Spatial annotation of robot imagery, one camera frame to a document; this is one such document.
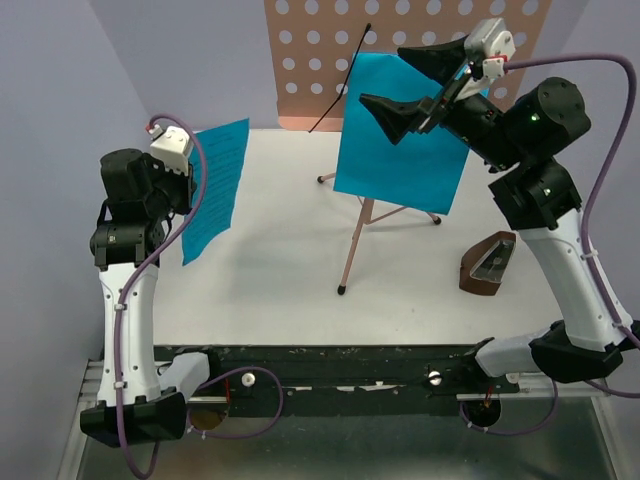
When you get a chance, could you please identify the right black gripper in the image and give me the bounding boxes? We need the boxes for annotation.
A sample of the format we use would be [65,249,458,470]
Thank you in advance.
[358,29,523,172]

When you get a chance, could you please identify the blue printed sheet music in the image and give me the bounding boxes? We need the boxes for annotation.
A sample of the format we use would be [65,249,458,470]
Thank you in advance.
[181,118,250,266]

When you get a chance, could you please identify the blue paper sheet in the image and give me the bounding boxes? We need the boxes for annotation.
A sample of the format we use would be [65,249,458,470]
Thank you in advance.
[334,53,469,215]

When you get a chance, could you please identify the pink music stand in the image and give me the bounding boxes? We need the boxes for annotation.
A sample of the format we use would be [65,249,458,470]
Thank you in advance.
[262,0,553,297]

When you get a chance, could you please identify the clear plastic metronome cover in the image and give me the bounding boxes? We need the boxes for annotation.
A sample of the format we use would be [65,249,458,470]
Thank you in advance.
[470,239,515,284]

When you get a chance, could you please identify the brown wooden metronome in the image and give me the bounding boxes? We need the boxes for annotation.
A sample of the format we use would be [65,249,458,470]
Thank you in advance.
[459,231,516,296]

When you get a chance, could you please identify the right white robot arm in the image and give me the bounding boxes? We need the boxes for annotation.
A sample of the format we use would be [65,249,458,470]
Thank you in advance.
[360,38,639,392]

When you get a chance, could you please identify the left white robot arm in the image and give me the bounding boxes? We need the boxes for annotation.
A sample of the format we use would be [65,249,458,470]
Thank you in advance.
[80,149,222,448]

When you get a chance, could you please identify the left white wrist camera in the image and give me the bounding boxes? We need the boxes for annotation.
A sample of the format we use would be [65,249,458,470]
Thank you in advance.
[147,124,194,176]

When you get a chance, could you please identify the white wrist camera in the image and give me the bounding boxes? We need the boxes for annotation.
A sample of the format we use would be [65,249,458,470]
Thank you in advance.
[147,124,194,176]
[457,17,516,100]

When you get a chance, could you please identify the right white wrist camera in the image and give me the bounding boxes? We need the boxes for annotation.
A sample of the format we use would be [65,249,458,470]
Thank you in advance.
[457,17,516,100]

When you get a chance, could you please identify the aluminium frame rail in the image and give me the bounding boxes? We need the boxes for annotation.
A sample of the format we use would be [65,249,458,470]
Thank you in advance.
[55,360,126,479]

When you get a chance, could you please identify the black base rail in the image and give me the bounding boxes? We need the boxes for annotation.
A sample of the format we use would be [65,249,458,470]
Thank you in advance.
[154,345,519,418]

